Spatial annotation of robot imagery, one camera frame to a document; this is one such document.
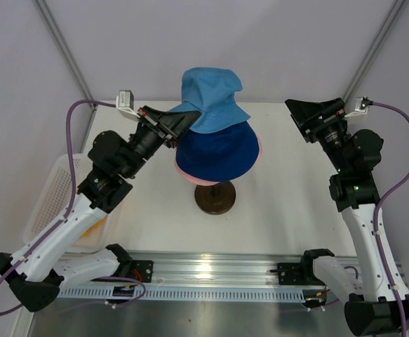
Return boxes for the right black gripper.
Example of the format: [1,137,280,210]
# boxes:
[286,98,350,174]

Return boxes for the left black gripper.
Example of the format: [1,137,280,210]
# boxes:
[121,106,201,179]

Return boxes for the light blue hat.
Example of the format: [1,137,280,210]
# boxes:
[170,67,250,134]

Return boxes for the dark blue bucket hat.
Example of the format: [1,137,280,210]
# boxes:
[175,121,260,183]

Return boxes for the pink bucket hat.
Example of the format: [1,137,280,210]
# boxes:
[175,138,263,186]

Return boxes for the yellow hat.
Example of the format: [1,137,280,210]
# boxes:
[75,216,107,248]

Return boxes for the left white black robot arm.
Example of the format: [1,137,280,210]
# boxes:
[0,103,201,312]

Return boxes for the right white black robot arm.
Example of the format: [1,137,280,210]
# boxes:
[276,97,409,336]

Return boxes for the dark round wooden stand base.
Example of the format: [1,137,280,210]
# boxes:
[194,181,236,215]

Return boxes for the white plastic basket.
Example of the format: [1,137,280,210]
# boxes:
[22,154,112,253]

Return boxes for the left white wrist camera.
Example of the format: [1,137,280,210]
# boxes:
[116,90,139,122]

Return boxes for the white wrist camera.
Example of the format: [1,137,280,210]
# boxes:
[345,96,373,119]
[116,90,139,122]

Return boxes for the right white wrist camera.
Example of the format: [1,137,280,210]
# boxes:
[345,96,373,119]

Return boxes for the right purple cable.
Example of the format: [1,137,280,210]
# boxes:
[368,100,409,337]

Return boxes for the right aluminium corner post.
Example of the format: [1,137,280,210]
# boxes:
[342,0,409,103]

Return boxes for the aluminium corner post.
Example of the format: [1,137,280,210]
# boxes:
[342,0,409,103]
[32,0,93,100]

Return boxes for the left aluminium corner post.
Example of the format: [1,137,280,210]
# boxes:
[32,0,93,100]

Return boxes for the white slotted cable duct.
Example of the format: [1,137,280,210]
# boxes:
[58,285,305,303]

